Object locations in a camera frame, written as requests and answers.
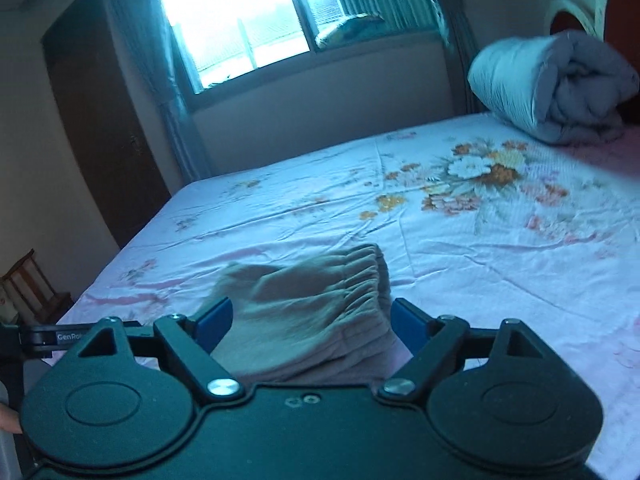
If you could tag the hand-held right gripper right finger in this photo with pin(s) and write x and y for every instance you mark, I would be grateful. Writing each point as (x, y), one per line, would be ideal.
(407, 326)

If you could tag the rolled grey quilt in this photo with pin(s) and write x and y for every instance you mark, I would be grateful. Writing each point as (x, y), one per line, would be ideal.
(545, 85)

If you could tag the window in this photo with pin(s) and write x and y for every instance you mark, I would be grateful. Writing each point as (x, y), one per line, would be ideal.
(240, 15)

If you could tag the person's left hand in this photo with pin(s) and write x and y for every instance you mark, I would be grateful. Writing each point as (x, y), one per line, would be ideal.
(9, 419)

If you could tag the brown wooden door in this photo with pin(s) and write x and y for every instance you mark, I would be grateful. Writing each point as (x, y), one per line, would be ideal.
(100, 125)

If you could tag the floral bed sheet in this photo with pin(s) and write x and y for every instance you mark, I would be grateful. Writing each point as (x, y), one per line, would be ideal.
(475, 240)

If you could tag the patterned cushion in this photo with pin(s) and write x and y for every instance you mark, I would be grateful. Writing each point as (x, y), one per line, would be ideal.
(350, 29)

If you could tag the grey curtain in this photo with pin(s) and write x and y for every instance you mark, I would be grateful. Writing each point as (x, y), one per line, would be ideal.
(457, 35)
(155, 75)

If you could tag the wooden chair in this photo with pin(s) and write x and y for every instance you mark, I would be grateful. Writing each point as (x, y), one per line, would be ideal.
(30, 290)

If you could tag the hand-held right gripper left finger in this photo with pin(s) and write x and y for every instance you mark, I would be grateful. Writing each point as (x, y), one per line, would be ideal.
(216, 321)

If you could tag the brown headboard with white trim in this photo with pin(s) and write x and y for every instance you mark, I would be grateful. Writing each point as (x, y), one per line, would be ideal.
(625, 10)

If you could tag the grey pants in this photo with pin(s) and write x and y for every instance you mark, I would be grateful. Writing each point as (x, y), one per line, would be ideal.
(310, 310)

